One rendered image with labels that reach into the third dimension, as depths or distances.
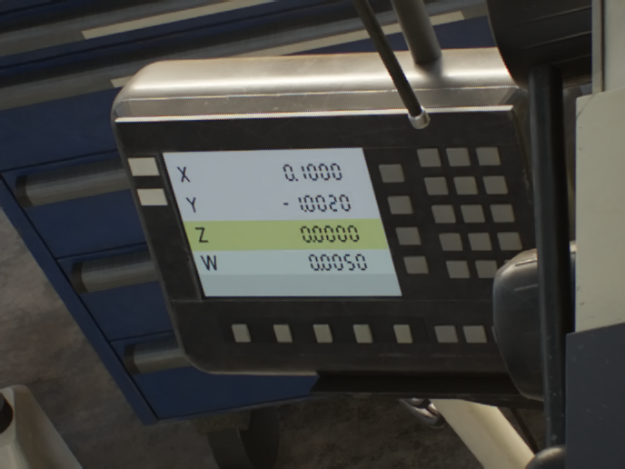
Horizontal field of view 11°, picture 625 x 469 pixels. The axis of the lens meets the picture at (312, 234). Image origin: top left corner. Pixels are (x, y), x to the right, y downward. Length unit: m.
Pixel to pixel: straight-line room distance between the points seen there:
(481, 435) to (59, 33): 0.94
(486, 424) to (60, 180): 1.06
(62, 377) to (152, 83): 1.80
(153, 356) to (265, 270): 1.30
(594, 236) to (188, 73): 1.12
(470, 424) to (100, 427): 1.59
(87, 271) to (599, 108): 2.29
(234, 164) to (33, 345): 1.88
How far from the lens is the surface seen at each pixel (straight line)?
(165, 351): 3.60
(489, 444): 2.45
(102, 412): 4.02
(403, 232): 2.24
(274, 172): 2.27
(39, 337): 4.15
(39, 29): 3.26
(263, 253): 2.31
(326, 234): 2.27
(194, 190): 2.30
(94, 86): 3.30
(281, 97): 2.25
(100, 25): 3.23
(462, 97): 2.19
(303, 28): 3.21
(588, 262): 1.21
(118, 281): 3.51
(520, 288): 1.44
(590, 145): 1.25
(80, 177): 3.41
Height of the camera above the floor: 2.74
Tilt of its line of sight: 42 degrees down
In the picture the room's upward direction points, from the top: 29 degrees counter-clockwise
